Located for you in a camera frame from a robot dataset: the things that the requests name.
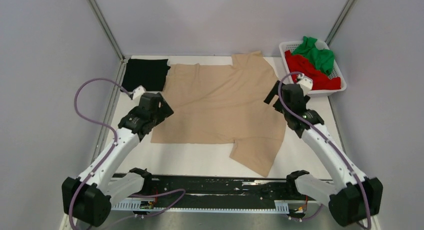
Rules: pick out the folded black t shirt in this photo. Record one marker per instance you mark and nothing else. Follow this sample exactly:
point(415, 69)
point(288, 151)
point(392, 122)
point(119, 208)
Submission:
point(150, 74)

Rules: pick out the green t shirt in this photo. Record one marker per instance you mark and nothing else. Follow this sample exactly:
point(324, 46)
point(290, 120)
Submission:
point(321, 59)

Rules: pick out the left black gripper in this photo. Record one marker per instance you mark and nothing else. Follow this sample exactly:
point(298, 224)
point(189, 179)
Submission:
point(164, 111)

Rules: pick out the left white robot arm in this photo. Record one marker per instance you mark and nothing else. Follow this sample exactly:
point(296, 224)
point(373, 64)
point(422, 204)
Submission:
point(91, 196)

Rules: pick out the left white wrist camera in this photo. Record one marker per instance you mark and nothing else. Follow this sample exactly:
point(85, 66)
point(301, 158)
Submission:
point(137, 93)

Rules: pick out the beige t shirt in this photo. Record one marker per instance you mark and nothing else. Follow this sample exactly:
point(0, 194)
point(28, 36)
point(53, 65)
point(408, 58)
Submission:
point(225, 104)

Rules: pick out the red t shirt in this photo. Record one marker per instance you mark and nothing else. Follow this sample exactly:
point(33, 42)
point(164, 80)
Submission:
point(298, 63)

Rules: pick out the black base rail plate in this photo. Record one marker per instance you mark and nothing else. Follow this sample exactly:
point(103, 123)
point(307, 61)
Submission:
point(227, 193)

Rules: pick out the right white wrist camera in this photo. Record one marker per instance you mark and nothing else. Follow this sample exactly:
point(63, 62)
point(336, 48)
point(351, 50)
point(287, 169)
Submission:
point(305, 83)

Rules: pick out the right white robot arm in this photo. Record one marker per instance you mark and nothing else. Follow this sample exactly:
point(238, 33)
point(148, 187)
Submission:
point(352, 196)

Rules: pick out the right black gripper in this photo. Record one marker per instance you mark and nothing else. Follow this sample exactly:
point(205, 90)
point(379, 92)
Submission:
point(274, 91)

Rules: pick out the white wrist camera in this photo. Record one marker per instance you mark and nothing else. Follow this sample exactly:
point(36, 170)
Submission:
point(305, 83)
point(137, 93)

